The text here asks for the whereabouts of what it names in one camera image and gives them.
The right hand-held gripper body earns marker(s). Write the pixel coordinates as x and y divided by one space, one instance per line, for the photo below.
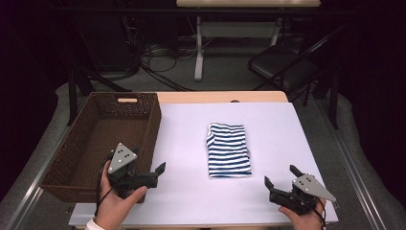
306 188

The person's left hand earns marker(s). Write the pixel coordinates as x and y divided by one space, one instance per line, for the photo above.
113 207

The person's right hand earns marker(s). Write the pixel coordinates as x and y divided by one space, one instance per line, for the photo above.
306 222

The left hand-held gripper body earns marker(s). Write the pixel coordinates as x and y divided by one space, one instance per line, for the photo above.
123 158

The white frame desk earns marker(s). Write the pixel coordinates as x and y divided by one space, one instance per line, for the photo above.
198 64

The grey metal rail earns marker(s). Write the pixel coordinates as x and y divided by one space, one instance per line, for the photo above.
357 179
30 195

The black folding chair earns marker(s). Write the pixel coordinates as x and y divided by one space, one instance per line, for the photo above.
281 68

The blue white striped shirt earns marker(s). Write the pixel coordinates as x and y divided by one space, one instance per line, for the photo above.
228 150

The brown woven basket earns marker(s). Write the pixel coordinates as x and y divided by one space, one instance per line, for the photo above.
95 137

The black metal stand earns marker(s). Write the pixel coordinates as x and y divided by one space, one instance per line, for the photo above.
72 96

